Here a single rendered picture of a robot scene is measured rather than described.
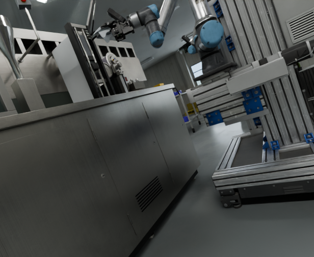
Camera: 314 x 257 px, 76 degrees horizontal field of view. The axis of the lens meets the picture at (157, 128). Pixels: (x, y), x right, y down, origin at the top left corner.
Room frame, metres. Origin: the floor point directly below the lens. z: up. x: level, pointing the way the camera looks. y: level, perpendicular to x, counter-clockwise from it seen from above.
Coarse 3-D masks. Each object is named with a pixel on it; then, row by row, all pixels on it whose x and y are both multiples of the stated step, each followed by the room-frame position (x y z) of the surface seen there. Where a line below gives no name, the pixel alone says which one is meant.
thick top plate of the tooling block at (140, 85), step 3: (132, 84) 1.81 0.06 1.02; (135, 84) 1.82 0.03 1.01; (138, 84) 1.86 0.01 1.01; (141, 84) 1.89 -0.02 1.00; (132, 87) 1.82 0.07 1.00; (135, 87) 1.81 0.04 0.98; (138, 87) 1.84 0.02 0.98; (141, 87) 1.88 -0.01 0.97; (144, 87) 1.92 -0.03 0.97; (129, 90) 1.84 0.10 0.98; (132, 90) 1.83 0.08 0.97; (135, 90) 1.89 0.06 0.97
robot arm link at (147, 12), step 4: (152, 4) 1.10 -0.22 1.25; (144, 8) 1.09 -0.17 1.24; (148, 8) 1.08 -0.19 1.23; (152, 8) 1.08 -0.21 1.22; (156, 8) 1.08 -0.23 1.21; (136, 12) 1.10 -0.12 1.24; (140, 12) 1.09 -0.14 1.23; (144, 12) 1.09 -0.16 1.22; (148, 12) 1.08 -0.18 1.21; (152, 12) 1.08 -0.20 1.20; (156, 12) 1.09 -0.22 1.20; (140, 16) 1.09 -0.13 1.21; (144, 16) 1.09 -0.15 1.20; (148, 16) 1.08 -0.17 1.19; (152, 16) 1.09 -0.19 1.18; (156, 16) 1.10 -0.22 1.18; (140, 20) 1.10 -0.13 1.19; (144, 20) 1.10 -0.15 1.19; (148, 20) 1.09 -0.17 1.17; (144, 24) 1.12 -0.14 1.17
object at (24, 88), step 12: (0, 36) 1.16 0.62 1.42; (12, 36) 1.22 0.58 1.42; (0, 48) 1.18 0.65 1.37; (12, 48) 1.20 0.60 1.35; (12, 60) 1.20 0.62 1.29; (12, 84) 1.19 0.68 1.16; (24, 84) 1.18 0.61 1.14; (24, 96) 1.15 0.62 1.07; (36, 96) 1.20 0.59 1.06; (24, 108) 1.18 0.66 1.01; (36, 108) 1.18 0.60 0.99
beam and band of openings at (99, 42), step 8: (16, 32) 1.53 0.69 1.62; (24, 32) 1.58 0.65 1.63; (32, 32) 1.62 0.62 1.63; (40, 32) 1.68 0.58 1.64; (48, 32) 1.74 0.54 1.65; (16, 40) 1.51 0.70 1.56; (24, 40) 1.58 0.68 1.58; (32, 40) 1.62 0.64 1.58; (40, 40) 1.66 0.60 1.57; (48, 40) 1.71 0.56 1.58; (56, 40) 1.77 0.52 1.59; (96, 40) 2.16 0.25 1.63; (104, 40) 2.26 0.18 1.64; (112, 40) 2.37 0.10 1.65; (16, 48) 1.54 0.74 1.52; (24, 48) 1.54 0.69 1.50; (32, 48) 1.66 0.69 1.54; (40, 48) 1.64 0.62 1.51; (48, 48) 1.78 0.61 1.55; (104, 48) 2.28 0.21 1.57; (112, 48) 2.39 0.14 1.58; (120, 48) 2.49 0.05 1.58; (128, 48) 2.60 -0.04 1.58; (104, 56) 2.29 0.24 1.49; (120, 56) 2.40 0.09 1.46; (128, 56) 2.52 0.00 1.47; (136, 56) 2.66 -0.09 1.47
